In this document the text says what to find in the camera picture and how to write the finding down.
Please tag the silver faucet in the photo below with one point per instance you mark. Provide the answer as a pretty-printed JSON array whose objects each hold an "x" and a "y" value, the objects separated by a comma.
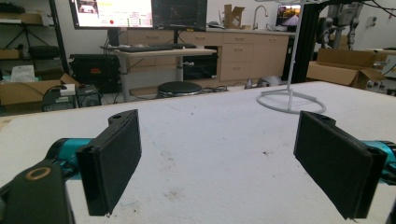
[{"x": 259, "y": 15}]

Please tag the black equipment case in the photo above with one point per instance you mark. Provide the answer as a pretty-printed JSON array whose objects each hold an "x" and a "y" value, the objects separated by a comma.
[{"x": 95, "y": 72}]

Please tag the white metal stand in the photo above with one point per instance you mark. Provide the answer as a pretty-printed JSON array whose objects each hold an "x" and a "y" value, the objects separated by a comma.
[{"x": 290, "y": 93}]

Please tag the grey robot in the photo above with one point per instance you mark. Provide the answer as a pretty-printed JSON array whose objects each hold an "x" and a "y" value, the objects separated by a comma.
[{"x": 341, "y": 21}]

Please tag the open cardboard box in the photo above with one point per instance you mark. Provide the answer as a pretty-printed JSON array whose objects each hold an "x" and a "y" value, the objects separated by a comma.
[{"x": 28, "y": 91}]

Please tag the black keyboard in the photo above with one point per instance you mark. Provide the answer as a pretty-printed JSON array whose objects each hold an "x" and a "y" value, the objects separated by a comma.
[{"x": 146, "y": 48}]

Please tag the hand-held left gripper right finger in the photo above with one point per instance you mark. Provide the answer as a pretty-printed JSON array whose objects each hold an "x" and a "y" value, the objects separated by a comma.
[{"x": 336, "y": 161}]

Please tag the black metal shelf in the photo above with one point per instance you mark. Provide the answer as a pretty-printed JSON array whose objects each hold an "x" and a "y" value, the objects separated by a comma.
[{"x": 31, "y": 34}]

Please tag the black metal post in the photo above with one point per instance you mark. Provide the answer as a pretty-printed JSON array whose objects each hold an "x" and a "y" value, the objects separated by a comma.
[{"x": 308, "y": 43}]

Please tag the small monitor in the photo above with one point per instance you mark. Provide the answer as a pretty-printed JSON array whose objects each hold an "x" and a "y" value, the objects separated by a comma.
[{"x": 288, "y": 15}]

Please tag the black round stool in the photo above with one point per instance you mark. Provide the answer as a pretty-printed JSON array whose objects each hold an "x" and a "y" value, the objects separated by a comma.
[{"x": 179, "y": 88}]

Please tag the large cardboard box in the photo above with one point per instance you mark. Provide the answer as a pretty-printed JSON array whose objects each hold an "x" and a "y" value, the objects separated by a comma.
[{"x": 345, "y": 68}]

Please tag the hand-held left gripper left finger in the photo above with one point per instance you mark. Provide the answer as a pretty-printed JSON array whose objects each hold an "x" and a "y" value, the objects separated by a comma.
[{"x": 109, "y": 161}]

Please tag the small cardboard box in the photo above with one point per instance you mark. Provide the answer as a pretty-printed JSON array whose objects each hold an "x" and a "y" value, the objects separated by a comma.
[{"x": 233, "y": 17}]

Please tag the beige wooden cabinet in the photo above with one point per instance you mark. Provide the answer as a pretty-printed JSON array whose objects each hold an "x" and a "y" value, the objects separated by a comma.
[{"x": 243, "y": 53}]

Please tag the light wooden desk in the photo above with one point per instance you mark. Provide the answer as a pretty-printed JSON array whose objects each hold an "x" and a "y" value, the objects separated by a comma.
[{"x": 165, "y": 53}]

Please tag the large monitor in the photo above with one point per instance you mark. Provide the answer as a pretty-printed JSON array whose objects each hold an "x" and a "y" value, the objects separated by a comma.
[{"x": 140, "y": 14}]

